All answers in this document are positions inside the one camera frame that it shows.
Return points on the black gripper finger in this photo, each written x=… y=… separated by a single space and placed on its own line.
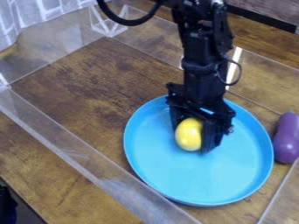
x=216 y=127
x=178 y=113

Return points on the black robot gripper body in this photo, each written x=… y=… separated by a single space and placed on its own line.
x=201 y=90

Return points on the yellow lemon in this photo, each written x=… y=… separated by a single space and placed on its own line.
x=188 y=134

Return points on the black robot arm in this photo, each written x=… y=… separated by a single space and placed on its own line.
x=204 y=32

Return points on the blue round tray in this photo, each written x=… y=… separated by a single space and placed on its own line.
x=201 y=180

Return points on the purple toy eggplant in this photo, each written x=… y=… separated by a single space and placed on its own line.
x=285 y=140

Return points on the black baseboard strip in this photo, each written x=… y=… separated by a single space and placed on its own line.
x=281 y=25

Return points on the dark object at table edge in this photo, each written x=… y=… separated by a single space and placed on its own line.
x=6 y=206

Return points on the clear acrylic enclosure wall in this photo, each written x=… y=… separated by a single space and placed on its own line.
x=73 y=83

